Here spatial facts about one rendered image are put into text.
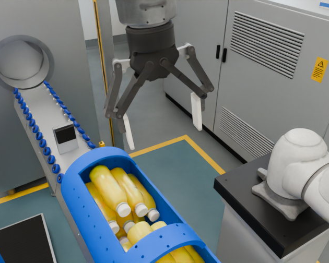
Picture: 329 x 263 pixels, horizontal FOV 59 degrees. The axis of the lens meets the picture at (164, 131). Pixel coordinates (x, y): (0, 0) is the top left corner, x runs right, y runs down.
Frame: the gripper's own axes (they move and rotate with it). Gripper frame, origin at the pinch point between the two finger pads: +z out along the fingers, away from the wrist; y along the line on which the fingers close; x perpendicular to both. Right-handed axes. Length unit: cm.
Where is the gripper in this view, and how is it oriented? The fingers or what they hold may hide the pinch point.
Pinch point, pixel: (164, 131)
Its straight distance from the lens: 56.1
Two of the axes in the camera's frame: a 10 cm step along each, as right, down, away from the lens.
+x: -3.1, -4.9, 8.2
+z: 1.2, 8.3, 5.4
